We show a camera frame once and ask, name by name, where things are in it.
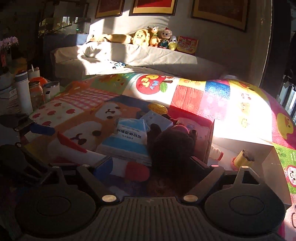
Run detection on small light blue box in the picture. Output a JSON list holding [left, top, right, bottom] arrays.
[[140, 110, 173, 131]]

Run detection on dark brown plush bear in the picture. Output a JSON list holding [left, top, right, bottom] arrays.
[[147, 123, 197, 179]]

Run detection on glass jar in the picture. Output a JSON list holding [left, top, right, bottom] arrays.
[[29, 81, 44, 110]]

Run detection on small yellow figure toy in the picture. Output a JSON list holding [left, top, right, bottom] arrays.
[[231, 150, 255, 171]]

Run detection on yellow plush toy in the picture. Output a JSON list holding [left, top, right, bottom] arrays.
[[132, 29, 150, 47]]

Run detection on metal cup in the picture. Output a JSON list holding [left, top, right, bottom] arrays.
[[43, 81, 60, 101]]

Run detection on red white foam rocket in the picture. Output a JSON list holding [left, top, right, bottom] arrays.
[[48, 133, 150, 182]]

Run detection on white thermos bottle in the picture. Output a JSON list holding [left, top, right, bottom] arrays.
[[15, 71, 33, 114]]

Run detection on small white red bottle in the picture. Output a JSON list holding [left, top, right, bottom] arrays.
[[209, 146, 224, 161]]

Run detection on small white duck toy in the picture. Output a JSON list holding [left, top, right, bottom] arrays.
[[168, 36, 177, 51]]

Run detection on gold framed red picture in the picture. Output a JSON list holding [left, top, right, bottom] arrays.
[[130, 0, 177, 16]]

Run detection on red yellow picture card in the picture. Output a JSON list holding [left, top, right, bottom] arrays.
[[176, 36, 199, 55]]

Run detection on baby doll figure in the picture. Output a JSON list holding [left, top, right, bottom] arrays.
[[158, 28, 173, 49]]

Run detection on blue white wipes pack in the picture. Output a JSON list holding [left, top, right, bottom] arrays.
[[96, 118, 152, 167]]

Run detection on yellow ribbed ball toy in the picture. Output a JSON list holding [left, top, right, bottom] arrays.
[[148, 103, 168, 115]]

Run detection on colourful cartoon play mat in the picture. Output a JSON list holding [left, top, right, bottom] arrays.
[[31, 73, 295, 240]]

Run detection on pink cardboard box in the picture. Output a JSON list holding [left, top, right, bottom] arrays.
[[168, 106, 292, 209]]

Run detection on orange deer toy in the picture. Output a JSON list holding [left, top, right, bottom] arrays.
[[148, 26, 160, 47]]

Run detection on white sofa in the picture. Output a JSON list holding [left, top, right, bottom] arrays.
[[51, 42, 227, 80]]

